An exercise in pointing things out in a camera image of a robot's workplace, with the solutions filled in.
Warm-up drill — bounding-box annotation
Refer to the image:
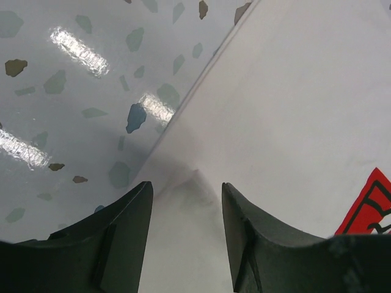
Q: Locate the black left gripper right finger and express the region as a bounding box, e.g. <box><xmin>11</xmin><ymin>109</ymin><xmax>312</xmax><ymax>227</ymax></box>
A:
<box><xmin>222</xmin><ymin>183</ymin><xmax>390</xmax><ymax>292</ymax></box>

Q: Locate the white t-shirt red print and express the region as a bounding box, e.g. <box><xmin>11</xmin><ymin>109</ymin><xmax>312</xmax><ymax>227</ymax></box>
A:
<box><xmin>138</xmin><ymin>1</ymin><xmax>390</xmax><ymax>292</ymax></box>

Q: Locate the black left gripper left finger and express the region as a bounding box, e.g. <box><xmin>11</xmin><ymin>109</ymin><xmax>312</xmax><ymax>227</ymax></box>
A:
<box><xmin>1</xmin><ymin>181</ymin><xmax>153</xmax><ymax>292</ymax></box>

